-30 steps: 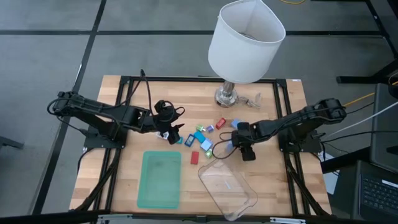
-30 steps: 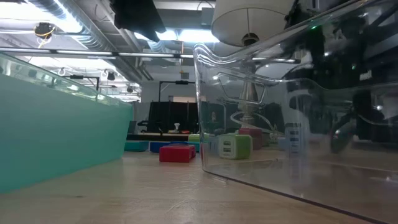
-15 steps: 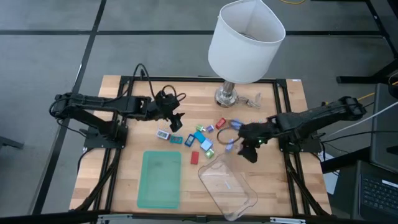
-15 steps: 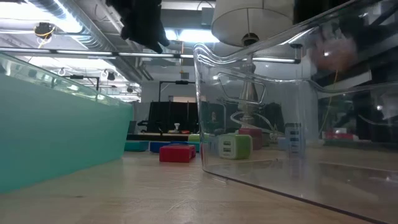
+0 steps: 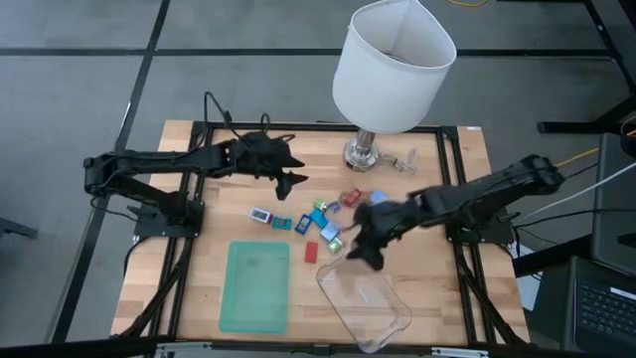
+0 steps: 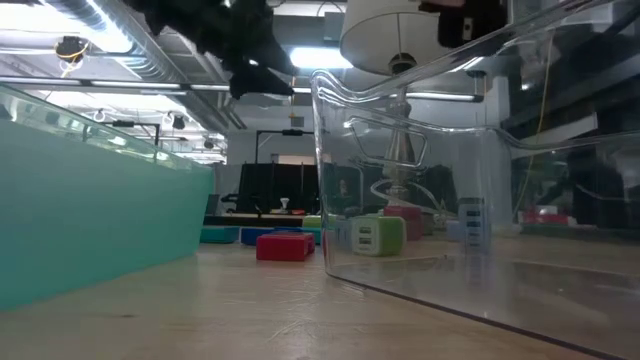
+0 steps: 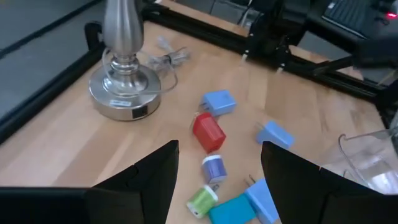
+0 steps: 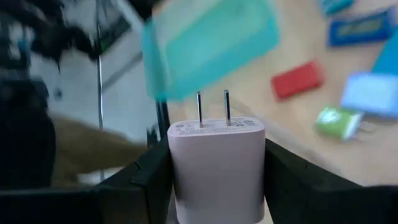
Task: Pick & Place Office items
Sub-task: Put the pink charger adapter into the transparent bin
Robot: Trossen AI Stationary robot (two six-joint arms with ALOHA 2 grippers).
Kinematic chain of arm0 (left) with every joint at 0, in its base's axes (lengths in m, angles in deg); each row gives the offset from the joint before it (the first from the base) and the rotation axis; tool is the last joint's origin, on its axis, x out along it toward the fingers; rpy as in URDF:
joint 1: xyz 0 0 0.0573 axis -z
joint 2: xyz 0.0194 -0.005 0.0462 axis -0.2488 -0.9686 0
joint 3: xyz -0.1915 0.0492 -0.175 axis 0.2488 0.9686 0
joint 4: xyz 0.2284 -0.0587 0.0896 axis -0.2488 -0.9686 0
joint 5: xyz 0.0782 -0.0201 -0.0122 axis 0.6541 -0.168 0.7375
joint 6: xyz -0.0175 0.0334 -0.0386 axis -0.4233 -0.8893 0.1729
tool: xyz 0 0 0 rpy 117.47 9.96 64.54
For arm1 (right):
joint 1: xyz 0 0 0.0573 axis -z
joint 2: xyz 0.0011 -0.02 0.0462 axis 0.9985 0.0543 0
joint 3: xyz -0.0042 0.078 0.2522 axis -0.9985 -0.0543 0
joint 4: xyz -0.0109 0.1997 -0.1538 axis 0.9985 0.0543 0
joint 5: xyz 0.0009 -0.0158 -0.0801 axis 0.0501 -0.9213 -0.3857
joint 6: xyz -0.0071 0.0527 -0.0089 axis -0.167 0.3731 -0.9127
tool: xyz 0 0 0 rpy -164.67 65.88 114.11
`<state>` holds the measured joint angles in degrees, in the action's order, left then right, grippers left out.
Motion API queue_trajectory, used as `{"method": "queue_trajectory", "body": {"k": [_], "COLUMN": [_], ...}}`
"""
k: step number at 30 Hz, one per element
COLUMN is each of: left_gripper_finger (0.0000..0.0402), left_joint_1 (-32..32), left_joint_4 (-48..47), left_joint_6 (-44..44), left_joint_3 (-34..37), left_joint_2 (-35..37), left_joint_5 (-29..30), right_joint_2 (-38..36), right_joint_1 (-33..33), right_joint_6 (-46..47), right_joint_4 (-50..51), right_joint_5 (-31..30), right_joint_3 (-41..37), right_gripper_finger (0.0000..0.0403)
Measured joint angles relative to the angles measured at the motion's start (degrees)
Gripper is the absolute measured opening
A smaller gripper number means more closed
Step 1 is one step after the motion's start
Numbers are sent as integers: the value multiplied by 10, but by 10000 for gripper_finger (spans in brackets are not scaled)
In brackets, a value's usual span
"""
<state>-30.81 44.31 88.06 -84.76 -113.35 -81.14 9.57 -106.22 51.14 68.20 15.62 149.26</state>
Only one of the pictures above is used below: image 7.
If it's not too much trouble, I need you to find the silver table lamp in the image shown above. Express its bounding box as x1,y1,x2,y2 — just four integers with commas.
88,0,162,121

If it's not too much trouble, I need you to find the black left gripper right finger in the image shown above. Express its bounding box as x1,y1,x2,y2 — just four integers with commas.
261,141,398,224

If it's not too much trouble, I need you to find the purple and white wall charger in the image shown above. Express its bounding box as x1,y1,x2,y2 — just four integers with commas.
201,154,228,184

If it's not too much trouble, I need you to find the clear plastic bin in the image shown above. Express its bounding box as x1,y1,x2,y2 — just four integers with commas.
338,129,398,195

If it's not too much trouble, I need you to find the teal box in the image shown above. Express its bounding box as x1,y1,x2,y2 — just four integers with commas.
207,193,257,224

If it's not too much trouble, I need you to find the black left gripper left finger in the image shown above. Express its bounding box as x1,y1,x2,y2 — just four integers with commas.
0,139,180,224

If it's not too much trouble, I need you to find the red wall charger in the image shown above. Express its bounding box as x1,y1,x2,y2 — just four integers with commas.
190,111,227,154

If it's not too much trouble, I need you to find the black aluminium table frame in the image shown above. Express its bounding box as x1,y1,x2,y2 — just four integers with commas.
0,2,398,146

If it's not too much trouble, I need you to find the green and white wall charger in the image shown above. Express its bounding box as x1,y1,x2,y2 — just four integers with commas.
186,183,220,219

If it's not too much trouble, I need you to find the clear lamp cable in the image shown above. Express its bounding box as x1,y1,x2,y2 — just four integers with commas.
101,35,191,96

